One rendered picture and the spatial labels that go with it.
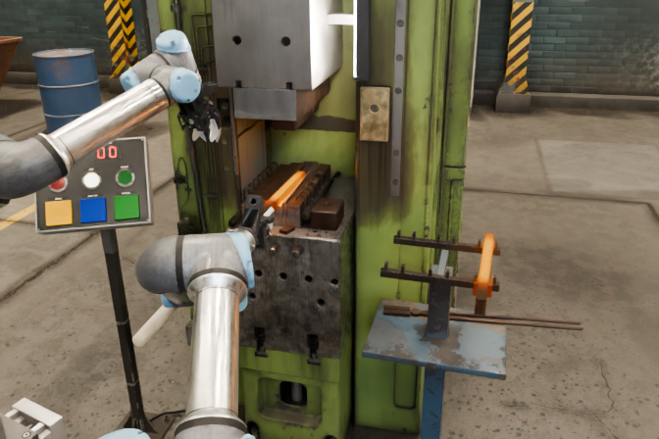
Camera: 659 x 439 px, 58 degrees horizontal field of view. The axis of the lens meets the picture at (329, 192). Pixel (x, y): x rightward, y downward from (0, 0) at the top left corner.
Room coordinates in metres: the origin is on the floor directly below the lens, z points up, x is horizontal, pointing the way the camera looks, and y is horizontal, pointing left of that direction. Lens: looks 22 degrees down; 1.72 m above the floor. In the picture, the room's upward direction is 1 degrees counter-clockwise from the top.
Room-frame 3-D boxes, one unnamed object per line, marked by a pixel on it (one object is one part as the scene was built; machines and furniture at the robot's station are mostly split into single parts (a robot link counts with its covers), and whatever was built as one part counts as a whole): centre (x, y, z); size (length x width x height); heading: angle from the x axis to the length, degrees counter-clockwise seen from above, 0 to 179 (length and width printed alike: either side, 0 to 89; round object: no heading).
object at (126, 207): (1.70, 0.63, 1.01); 0.07 x 0.05 x 0.07; 101
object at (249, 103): (1.96, 0.14, 1.32); 0.42 x 0.20 x 0.10; 166
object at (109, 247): (1.81, 0.75, 0.54); 0.04 x 0.04 x 1.08; 76
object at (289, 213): (1.96, 0.14, 0.96); 0.42 x 0.20 x 0.09; 166
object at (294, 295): (1.95, 0.09, 0.69); 0.56 x 0.38 x 0.45; 166
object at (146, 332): (1.75, 0.55, 0.62); 0.44 x 0.05 x 0.05; 166
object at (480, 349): (1.49, -0.32, 0.67); 0.40 x 0.30 x 0.02; 74
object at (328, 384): (1.95, 0.09, 0.23); 0.55 x 0.37 x 0.47; 166
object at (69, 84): (5.99, 2.63, 0.44); 0.59 x 0.59 x 0.88
